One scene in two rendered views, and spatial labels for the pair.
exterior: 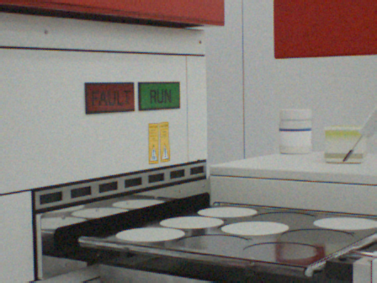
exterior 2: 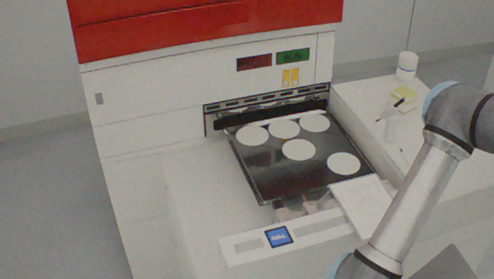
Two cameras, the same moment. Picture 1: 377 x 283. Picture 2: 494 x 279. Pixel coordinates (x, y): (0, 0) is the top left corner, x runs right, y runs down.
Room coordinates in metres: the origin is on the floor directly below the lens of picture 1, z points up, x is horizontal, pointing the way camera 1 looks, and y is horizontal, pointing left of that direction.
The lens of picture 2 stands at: (0.08, -0.69, 1.87)
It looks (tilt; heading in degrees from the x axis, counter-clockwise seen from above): 38 degrees down; 37
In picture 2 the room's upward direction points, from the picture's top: straight up
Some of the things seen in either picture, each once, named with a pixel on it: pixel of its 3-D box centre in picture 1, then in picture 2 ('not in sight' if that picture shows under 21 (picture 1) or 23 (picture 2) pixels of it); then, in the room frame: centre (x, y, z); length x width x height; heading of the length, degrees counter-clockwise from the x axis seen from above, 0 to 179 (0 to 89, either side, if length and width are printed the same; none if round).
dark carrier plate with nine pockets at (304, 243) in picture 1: (251, 230); (296, 149); (1.10, -0.09, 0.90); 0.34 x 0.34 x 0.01; 55
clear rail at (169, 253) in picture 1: (183, 254); (241, 162); (0.95, 0.01, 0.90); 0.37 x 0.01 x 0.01; 55
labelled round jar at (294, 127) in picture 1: (294, 130); (407, 67); (1.62, -0.23, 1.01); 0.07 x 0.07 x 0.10
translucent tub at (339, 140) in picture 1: (346, 143); (403, 100); (1.42, -0.30, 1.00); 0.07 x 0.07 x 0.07; 70
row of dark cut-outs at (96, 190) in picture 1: (131, 182); (268, 96); (1.21, 0.09, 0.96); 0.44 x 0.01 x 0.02; 145
